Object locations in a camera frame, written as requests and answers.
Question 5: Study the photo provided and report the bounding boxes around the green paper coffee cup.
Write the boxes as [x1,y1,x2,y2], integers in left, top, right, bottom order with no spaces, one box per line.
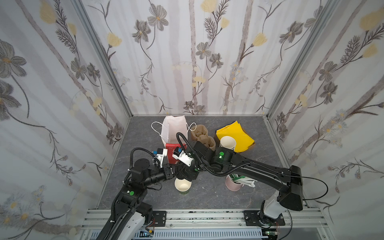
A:
[175,179,192,195]

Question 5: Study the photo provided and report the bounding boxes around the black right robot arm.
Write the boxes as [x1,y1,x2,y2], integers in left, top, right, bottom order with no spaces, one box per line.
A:
[176,133,304,211]

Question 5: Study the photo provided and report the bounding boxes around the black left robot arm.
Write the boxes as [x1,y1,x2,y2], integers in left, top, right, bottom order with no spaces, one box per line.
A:
[97,148,176,240]

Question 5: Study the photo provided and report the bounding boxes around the red white paper gift bag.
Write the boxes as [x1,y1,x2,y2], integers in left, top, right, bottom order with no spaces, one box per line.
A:
[151,116,197,164]

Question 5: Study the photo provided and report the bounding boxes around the pink metal straw bucket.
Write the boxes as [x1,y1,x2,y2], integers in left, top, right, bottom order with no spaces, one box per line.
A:
[225,176,244,192]

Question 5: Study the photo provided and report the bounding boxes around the stack of paper cups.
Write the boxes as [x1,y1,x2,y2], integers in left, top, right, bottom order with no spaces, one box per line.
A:
[220,136,237,150]

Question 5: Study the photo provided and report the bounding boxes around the yellow napkin stack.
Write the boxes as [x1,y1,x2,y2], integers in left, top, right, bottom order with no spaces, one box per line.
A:
[216,121,242,153]

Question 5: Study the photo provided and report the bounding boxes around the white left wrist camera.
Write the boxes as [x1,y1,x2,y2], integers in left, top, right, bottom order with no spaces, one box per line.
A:
[153,148,168,169]

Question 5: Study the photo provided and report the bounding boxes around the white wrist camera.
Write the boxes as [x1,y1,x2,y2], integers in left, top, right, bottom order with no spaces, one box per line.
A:
[172,148,194,167]
[153,148,168,169]

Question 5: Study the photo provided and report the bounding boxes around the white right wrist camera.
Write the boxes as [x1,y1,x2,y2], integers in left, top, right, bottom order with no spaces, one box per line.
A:
[172,148,194,167]

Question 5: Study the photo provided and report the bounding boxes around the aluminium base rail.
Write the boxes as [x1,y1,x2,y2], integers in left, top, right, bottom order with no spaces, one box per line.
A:
[79,208,328,240]

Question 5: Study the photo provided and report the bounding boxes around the aluminium corner frame post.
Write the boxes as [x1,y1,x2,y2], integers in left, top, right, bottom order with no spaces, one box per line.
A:
[266,0,334,118]

